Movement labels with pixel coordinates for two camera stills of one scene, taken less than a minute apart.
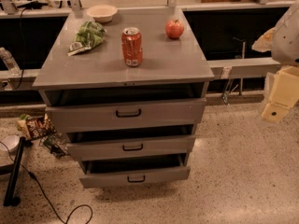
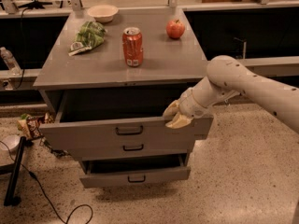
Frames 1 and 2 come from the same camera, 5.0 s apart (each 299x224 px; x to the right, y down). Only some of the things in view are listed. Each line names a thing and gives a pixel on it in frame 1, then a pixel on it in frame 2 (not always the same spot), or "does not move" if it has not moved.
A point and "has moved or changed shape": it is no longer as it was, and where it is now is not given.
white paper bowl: [102, 12] does not move
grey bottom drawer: [102, 173] does not move
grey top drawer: [124, 108] has moved or changed shape
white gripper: [287, 39] -> [191, 105]
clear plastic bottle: [10, 63] does not move
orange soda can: [132, 45] does not move
